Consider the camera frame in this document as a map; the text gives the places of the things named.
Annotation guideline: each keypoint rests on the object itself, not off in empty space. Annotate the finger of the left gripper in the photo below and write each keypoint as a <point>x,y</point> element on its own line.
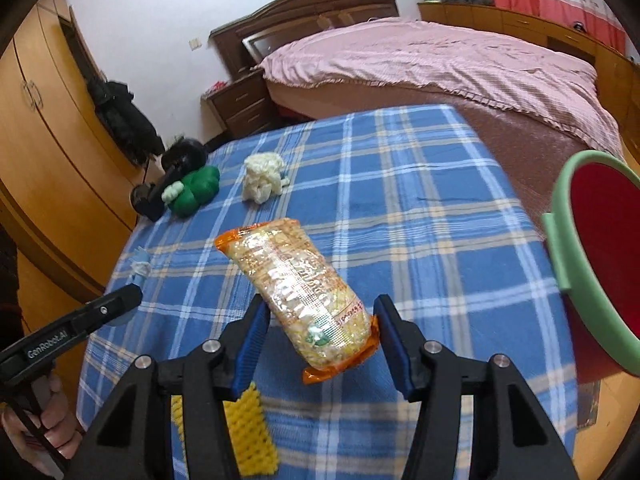
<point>107,309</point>

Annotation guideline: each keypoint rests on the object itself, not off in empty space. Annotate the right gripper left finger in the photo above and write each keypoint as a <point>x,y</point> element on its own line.
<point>130,437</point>

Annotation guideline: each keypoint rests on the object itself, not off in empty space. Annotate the yellow foam net square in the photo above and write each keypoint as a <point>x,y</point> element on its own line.
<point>252,444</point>

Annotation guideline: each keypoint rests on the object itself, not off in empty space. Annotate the orange snack bag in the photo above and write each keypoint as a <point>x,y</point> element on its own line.
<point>326,322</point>

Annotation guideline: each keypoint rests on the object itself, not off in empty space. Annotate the red green-rimmed trash bin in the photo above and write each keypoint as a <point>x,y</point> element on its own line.
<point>592,231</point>

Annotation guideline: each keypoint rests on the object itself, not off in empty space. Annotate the person's left hand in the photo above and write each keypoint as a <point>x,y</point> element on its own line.
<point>63,432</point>

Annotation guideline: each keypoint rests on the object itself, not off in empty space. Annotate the magazine on floor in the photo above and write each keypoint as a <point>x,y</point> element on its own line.
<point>588,396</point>

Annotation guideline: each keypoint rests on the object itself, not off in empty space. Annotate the wooden wardrobe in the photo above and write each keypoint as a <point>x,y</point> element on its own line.
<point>65,184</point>

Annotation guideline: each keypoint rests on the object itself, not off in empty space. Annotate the green clover toy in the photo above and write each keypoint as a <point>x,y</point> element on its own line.
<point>186,196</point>

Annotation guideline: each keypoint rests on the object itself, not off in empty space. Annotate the black hanging jacket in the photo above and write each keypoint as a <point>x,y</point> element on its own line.
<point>130,129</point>

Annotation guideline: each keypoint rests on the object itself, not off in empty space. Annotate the blue plaid tablecloth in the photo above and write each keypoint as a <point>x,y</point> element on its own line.
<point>326,217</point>

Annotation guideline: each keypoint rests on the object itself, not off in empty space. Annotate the pink item on nightstand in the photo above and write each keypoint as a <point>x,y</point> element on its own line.
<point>217,86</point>

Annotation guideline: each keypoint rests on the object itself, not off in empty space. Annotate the dark wooden nightstand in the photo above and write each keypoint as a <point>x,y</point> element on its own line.
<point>244,106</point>

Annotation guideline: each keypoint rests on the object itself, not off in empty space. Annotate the dark wooden headboard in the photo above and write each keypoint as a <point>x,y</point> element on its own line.
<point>244,43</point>

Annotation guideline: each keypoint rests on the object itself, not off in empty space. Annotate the bed with pink cover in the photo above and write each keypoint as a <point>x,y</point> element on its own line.
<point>534,108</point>

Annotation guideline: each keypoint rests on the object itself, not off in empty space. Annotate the long wooden cabinet desk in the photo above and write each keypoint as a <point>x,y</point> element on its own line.
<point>617,76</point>

